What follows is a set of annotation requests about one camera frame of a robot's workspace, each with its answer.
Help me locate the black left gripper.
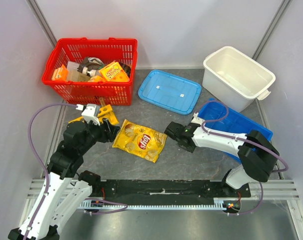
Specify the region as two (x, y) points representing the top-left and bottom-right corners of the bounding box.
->
(79, 117), (121, 154)

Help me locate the clear glass test tube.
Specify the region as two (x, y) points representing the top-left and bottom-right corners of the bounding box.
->
(99, 97), (106, 107)

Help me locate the light blue plastic lid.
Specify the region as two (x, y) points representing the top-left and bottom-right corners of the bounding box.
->
(138, 69), (202, 116)

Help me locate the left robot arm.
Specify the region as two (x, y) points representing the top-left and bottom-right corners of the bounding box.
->
(8, 118), (120, 240)

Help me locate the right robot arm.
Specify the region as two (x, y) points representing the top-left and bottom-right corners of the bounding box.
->
(164, 121), (279, 197)

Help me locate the yellow test tube rack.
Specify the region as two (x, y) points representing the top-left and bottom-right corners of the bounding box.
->
(68, 104), (119, 125)

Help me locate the yellow Lays chips bag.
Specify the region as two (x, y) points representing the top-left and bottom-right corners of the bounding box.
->
(112, 119), (167, 163)

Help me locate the blue divided plastic bin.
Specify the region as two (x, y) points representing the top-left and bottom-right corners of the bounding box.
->
(193, 97), (274, 161)

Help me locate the orange Scrub Daddy box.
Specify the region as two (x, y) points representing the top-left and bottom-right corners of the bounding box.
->
(99, 61), (130, 83)

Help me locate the red plastic shopping basket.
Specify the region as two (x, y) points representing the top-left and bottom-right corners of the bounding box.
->
(41, 37), (139, 107)

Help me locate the orange carton in basket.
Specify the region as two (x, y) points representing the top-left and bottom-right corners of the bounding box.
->
(51, 64), (69, 82)

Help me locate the white plastic tub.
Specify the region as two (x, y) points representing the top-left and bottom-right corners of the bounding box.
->
(202, 46), (276, 112)

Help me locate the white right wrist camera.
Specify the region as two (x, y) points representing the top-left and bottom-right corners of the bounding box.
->
(190, 112), (205, 127)

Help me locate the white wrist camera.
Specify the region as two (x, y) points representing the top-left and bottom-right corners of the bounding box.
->
(190, 112), (205, 127)
(76, 103), (101, 126)

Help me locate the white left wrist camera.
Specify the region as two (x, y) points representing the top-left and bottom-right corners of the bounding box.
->
(76, 103), (101, 126)

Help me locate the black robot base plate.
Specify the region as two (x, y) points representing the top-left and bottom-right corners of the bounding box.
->
(89, 179), (251, 205)

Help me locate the white slotted cable duct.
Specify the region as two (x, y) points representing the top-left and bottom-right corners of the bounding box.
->
(77, 200), (227, 211)

